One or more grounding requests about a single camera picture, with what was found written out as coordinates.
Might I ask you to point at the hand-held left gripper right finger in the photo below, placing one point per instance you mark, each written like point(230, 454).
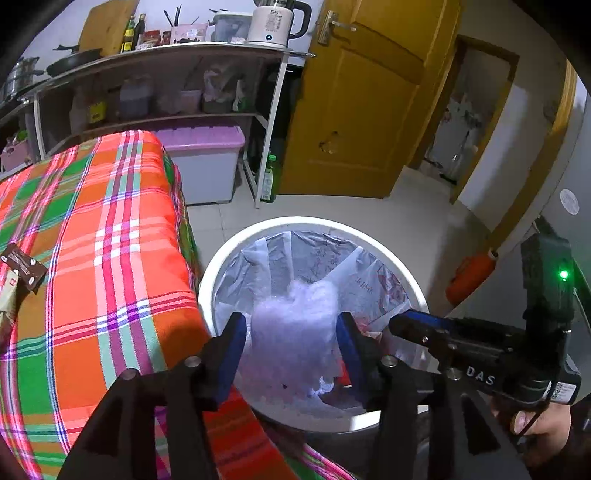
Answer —
point(347, 353)

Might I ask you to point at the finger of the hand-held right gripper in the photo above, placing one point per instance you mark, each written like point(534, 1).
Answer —
point(415, 334)
point(434, 321)

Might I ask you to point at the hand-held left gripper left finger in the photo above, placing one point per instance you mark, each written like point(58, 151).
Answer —
point(233, 353)

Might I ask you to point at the red wrapper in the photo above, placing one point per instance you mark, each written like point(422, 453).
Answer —
point(343, 371)

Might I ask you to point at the white round trash bin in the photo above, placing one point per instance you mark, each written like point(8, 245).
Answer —
point(300, 222)

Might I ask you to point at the person's right hand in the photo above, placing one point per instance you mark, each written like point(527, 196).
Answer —
point(535, 431)

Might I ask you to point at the orange plastic object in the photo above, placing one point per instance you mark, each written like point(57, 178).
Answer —
point(471, 277)

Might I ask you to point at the clear plastic bin liner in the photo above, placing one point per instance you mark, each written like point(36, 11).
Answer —
point(314, 258)

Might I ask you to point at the round white sticker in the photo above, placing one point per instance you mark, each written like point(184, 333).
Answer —
point(569, 201)

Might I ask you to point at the green plastic bottle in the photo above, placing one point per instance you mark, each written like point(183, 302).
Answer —
point(270, 180)

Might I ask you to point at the plaid tablecloth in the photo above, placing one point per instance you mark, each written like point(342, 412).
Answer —
point(92, 230)

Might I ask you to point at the purple-lid storage box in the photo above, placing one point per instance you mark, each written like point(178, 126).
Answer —
point(203, 161)

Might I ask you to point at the grey refrigerator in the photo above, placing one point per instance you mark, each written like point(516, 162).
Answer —
point(554, 152)

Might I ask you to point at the yellow wooden door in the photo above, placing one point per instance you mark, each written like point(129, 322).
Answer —
point(369, 101)

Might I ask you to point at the brown snack wrapper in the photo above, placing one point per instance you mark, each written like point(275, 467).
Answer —
point(21, 267)

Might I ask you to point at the beige snack packet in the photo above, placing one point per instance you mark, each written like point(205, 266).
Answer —
point(7, 300)

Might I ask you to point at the crumpled plastic bags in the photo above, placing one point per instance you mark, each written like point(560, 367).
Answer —
point(221, 90)

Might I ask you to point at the dark oil jug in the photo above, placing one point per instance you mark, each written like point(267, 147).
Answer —
point(134, 99)

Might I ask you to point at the yellow-label bottle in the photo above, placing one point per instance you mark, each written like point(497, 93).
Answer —
point(97, 110)

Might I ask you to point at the pink basin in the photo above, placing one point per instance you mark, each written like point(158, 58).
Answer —
point(14, 150)

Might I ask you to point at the white metal shelf rack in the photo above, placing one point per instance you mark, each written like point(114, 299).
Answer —
point(161, 50)

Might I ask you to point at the pink utensil box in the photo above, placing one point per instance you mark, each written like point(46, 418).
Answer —
point(189, 33)

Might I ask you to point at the red-lid seasoning jars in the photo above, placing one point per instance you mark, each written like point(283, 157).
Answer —
point(152, 39)

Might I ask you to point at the clear lidded container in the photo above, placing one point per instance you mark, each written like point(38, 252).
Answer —
point(228, 25)

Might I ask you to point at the black frying pan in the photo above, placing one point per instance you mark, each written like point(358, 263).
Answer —
point(74, 62)

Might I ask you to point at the white electric kettle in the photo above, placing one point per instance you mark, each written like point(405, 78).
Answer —
point(272, 23)

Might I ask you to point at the dark sauce bottle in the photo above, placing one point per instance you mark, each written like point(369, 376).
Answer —
point(140, 32)

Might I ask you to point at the green glass sauce bottle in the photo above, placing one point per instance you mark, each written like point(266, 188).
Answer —
point(129, 34)

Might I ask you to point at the steel steamer pot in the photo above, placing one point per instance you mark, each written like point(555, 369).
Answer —
point(18, 78)

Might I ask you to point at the wooden cutting board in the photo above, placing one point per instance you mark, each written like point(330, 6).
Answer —
point(106, 23)

